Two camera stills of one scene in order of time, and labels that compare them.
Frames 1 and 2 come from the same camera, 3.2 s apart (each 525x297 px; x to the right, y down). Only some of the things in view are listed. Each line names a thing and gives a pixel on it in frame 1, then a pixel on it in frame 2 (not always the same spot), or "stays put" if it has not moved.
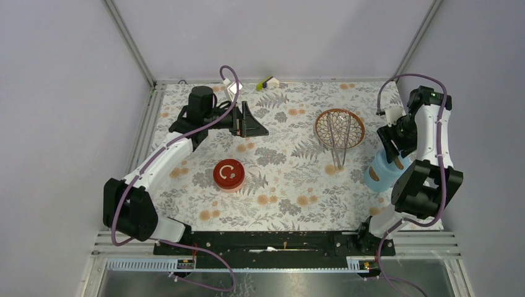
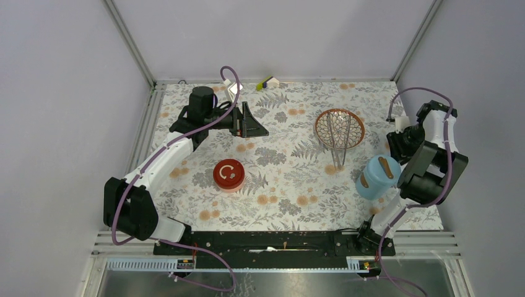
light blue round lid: x=390 y=169 stays put
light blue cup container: x=382 y=176 → x=370 y=190
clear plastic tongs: x=333 y=143 stays put
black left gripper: x=249 y=126 stays put
